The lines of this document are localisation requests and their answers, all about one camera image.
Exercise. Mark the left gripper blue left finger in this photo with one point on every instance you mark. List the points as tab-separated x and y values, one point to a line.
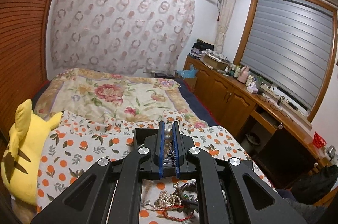
161	148

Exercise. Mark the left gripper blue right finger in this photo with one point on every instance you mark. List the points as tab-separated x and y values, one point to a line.
175	143

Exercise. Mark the large silver pearl strand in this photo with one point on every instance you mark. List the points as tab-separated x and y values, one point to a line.
168	148

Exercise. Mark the blue tissue bag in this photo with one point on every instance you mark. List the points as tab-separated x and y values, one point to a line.
188	73

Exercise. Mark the pink kettle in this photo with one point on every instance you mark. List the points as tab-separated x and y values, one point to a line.
243	75

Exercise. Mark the orange print bed sheet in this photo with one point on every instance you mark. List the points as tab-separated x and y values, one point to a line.
77	143

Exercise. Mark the floral quilt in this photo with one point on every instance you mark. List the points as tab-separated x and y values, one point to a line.
100	96

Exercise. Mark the wooden side cabinet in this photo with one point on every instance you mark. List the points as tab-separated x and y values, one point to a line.
285	151

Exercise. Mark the circle pattern sheer curtain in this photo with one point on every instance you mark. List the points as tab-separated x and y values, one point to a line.
120	36

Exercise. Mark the grey window blind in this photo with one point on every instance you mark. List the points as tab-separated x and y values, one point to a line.
290	43

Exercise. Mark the red basket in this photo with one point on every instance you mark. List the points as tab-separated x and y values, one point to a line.
318	141

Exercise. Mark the yellow plush toy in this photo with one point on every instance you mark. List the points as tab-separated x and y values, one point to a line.
21	159

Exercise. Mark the white tied side curtain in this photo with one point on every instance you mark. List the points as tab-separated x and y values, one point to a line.
226	11

